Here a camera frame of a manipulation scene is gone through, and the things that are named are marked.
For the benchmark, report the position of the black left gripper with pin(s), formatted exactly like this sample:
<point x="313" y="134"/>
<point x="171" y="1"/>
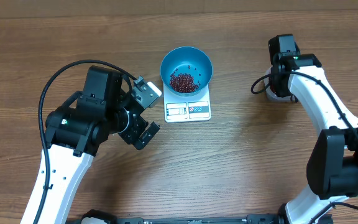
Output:
<point x="132" y="135"/>

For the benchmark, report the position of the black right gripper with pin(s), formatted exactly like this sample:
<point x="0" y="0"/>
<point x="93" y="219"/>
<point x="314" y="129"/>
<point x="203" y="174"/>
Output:
<point x="281" y="92"/>

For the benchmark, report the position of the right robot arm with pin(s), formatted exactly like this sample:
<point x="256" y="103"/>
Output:
<point x="332" y="169"/>

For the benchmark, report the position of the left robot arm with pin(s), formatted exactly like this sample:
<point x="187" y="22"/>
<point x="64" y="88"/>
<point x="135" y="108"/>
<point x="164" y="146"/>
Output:
<point x="111" y="102"/>

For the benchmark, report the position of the white digital kitchen scale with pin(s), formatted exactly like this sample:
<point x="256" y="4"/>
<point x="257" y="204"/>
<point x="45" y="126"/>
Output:
<point x="179" y="109"/>

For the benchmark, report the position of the red beans in bowl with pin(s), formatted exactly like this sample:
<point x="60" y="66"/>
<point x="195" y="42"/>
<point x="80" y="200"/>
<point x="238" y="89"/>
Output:
<point x="185" y="79"/>

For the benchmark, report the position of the blue metal bowl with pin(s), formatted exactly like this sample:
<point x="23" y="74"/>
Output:
<point x="187" y="56"/>

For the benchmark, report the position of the clear plastic container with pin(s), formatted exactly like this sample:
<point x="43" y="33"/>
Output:
<point x="270" y="94"/>

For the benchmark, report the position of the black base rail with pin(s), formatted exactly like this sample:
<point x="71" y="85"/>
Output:
<point x="96" y="216"/>

